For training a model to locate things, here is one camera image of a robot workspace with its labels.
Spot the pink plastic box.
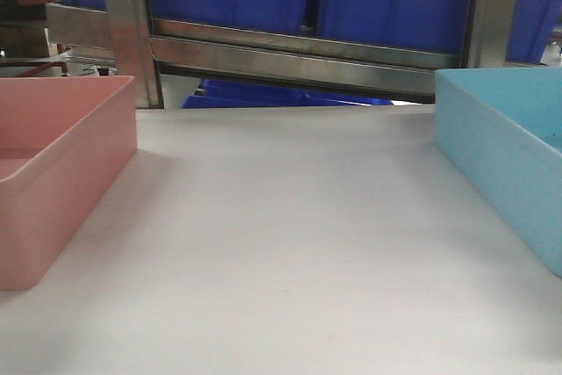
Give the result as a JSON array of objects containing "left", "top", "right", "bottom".
[{"left": 1, "top": 76, "right": 138, "bottom": 292}]

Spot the blue bin far right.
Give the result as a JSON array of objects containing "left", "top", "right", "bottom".
[{"left": 507, "top": 0, "right": 561, "bottom": 64}]

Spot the stainless steel shelf rack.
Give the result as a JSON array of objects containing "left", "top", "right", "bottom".
[{"left": 46, "top": 0, "right": 516, "bottom": 108}]

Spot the light blue plastic box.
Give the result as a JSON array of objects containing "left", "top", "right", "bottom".
[{"left": 435, "top": 67, "right": 561, "bottom": 275}]

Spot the blue bin lower shelf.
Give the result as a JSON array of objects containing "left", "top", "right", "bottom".
[{"left": 181, "top": 79, "right": 393, "bottom": 109}]

